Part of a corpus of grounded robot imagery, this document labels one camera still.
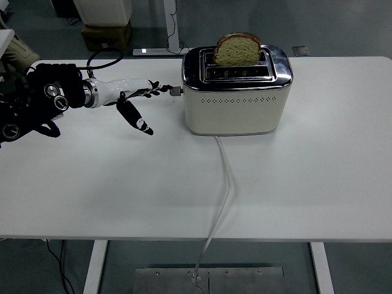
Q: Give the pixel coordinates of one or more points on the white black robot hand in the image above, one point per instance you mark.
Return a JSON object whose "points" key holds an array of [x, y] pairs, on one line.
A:
{"points": [[119, 88]]}

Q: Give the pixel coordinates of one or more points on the grey toaster lever knob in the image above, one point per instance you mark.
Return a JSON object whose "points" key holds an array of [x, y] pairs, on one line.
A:
{"points": [[176, 91]]}

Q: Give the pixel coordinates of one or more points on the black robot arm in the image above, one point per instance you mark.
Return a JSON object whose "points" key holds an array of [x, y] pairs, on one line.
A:
{"points": [[39, 98]]}

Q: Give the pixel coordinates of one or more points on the cream chrome two-slot toaster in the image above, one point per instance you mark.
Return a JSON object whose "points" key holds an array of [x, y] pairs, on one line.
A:
{"points": [[235, 113]]}

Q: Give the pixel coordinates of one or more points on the brown cardboard box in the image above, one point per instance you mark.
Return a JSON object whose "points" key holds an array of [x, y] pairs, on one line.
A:
{"points": [[105, 36]]}

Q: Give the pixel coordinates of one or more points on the white appliance housing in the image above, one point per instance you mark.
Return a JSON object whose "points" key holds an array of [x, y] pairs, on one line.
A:
{"points": [[104, 12]]}

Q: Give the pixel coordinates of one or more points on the white desk leg with foot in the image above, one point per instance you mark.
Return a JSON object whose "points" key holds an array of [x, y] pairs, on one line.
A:
{"points": [[170, 24]]}

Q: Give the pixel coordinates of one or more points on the black box on floor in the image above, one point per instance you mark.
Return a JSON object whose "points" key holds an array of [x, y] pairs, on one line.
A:
{"points": [[64, 7]]}

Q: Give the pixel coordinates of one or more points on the brown bread slice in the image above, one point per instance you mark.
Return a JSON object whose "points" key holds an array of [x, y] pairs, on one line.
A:
{"points": [[236, 53]]}

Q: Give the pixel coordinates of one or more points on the small white side table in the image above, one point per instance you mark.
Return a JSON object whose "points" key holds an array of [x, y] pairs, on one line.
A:
{"points": [[5, 38]]}

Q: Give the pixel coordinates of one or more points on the white table leg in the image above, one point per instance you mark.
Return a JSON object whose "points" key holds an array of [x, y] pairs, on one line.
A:
{"points": [[95, 266], [322, 269]]}

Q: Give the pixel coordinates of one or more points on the grey floor socket plate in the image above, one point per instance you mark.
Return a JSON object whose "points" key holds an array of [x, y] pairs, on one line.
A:
{"points": [[300, 51]]}

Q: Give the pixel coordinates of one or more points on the grey metal plate with screws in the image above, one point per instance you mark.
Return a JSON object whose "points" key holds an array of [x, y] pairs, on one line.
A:
{"points": [[245, 280]]}

